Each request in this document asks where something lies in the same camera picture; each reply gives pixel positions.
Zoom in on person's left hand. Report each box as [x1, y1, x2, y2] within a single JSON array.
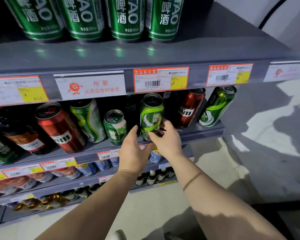
[[118, 125, 154, 177]]

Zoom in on person's right hand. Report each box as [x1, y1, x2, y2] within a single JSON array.
[[148, 118, 183, 163]]

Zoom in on short green beer cans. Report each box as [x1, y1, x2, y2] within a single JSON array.
[[0, 136, 19, 165], [103, 109, 128, 146]]

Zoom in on brown Budweiser beer bottles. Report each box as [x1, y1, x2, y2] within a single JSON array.
[[0, 114, 52, 156]]

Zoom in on grey store shelving unit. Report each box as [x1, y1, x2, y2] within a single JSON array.
[[0, 0, 300, 227]]

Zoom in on person's right forearm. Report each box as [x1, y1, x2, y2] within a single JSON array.
[[165, 154, 288, 240]]

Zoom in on person's left forearm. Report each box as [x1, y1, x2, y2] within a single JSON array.
[[34, 169, 142, 240]]

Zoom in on person's left shoe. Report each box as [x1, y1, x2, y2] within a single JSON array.
[[107, 229, 127, 240]]

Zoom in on brown wrist band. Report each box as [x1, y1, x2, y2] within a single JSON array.
[[182, 171, 202, 192]]

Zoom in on orange-bordered price tag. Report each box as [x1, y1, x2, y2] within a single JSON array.
[[206, 63, 254, 87], [0, 75, 49, 107], [133, 66, 190, 94]]

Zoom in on white notice card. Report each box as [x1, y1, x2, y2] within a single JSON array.
[[54, 70, 127, 101], [263, 60, 300, 83]]

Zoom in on grey display platform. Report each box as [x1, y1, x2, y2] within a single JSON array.
[[251, 200, 300, 240]]

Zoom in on black cable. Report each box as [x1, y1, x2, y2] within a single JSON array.
[[258, 0, 290, 30]]

